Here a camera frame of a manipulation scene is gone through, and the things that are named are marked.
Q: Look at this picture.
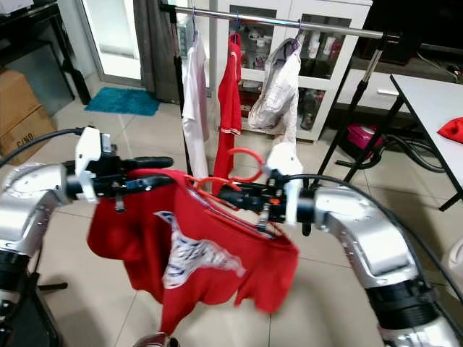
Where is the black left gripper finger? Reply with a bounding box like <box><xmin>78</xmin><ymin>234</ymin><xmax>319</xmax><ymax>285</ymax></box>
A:
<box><xmin>127</xmin><ymin>176</ymin><xmax>177</xmax><ymax>194</ymax></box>
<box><xmin>124</xmin><ymin>156</ymin><xmax>175</xmax><ymax>173</ymax></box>

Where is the red wire hanger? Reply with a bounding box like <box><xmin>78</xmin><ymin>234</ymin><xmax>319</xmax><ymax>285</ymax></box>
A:
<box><xmin>188</xmin><ymin>146</ymin><xmax>283</xmax><ymax>239</ymax></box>

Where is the red shirt with white print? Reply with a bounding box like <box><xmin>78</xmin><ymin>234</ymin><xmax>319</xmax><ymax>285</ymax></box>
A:
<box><xmin>87</xmin><ymin>168</ymin><xmax>300</xmax><ymax>335</ymax></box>

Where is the teal floor mat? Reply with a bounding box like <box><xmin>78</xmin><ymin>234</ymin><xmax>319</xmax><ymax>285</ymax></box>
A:
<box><xmin>85</xmin><ymin>87</ymin><xmax>160</xmax><ymax>116</ymax></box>

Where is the white hanging shirt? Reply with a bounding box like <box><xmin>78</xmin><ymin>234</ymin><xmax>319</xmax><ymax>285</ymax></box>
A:
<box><xmin>182</xmin><ymin>36</ymin><xmax>212</xmax><ymax>178</ymax></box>

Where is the red shirt with white stripes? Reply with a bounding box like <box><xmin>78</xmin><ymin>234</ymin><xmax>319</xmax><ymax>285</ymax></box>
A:
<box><xmin>212</xmin><ymin>35</ymin><xmax>243</xmax><ymax>192</ymax></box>

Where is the printed cardboard box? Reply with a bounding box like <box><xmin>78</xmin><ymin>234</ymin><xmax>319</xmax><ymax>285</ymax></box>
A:
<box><xmin>4</xmin><ymin>108</ymin><xmax>60</xmax><ymax>163</ymax></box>

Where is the grey white crumpled jacket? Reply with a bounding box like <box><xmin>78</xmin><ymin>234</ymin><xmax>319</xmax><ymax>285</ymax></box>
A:
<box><xmin>248</xmin><ymin>36</ymin><xmax>303</xmax><ymax>153</ymax></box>

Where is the grey curtain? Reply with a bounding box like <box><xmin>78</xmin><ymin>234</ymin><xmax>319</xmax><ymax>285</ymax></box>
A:
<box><xmin>136</xmin><ymin>0</ymin><xmax>178</xmax><ymax>102</ymax></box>

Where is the pink plastic box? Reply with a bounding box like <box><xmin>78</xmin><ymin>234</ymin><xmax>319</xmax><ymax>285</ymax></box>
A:
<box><xmin>347</xmin><ymin>123</ymin><xmax>381</xmax><ymax>150</ymax></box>

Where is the plain cardboard box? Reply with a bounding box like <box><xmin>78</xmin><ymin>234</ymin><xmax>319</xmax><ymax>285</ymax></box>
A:
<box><xmin>0</xmin><ymin>69</ymin><xmax>37</xmax><ymax>145</ymax></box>

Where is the white framed glass door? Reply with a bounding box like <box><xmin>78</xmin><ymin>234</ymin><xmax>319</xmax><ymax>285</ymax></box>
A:
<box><xmin>80</xmin><ymin>0</ymin><xmax>142</xmax><ymax>80</ymax></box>

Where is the low white drawer cabinet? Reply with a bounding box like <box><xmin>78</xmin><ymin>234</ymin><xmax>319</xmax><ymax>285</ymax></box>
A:
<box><xmin>336</xmin><ymin>69</ymin><xmax>409</xmax><ymax>116</ymax></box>

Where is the black desk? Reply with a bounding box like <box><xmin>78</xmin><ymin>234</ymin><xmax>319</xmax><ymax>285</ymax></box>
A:
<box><xmin>0</xmin><ymin>0</ymin><xmax>88</xmax><ymax>102</ymax></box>

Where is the steel and black clothes rack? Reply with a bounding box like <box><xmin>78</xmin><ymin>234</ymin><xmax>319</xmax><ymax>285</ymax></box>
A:
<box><xmin>161</xmin><ymin>2</ymin><xmax>402</xmax><ymax>185</ymax></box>

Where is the white table with black legs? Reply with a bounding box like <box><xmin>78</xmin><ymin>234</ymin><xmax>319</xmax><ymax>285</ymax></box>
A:
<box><xmin>391</xmin><ymin>72</ymin><xmax>463</xmax><ymax>212</ymax></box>

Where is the small red cloth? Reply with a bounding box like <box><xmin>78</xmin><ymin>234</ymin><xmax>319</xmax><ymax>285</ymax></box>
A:
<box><xmin>438</xmin><ymin>117</ymin><xmax>463</xmax><ymax>142</ymax></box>

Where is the white glass door cabinet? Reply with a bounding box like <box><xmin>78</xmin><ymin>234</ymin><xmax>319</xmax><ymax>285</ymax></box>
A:
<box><xmin>213</xmin><ymin>0</ymin><xmax>373</xmax><ymax>142</ymax></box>

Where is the black television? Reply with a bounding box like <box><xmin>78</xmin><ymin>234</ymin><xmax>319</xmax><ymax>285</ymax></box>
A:
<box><xmin>362</xmin><ymin>0</ymin><xmax>463</xmax><ymax>66</ymax></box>

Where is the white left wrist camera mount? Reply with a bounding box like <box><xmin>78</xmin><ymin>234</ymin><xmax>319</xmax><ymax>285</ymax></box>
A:
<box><xmin>76</xmin><ymin>127</ymin><xmax>114</xmax><ymax>205</ymax></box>

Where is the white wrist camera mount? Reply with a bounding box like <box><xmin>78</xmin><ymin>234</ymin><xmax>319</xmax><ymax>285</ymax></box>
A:
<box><xmin>76</xmin><ymin>127</ymin><xmax>114</xmax><ymax>205</ymax></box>
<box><xmin>264</xmin><ymin>141</ymin><xmax>305</xmax><ymax>225</ymax></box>

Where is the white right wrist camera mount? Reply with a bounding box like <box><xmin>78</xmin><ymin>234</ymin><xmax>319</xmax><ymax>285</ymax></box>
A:
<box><xmin>264</xmin><ymin>141</ymin><xmax>305</xmax><ymax>225</ymax></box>

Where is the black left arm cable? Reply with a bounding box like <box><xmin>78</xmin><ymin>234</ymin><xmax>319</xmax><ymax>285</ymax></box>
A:
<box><xmin>0</xmin><ymin>127</ymin><xmax>86</xmax><ymax>168</ymax></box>

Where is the thick black floor cable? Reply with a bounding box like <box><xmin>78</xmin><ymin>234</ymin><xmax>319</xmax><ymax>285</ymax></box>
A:
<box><xmin>380</xmin><ymin>134</ymin><xmax>442</xmax><ymax>174</ymax></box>

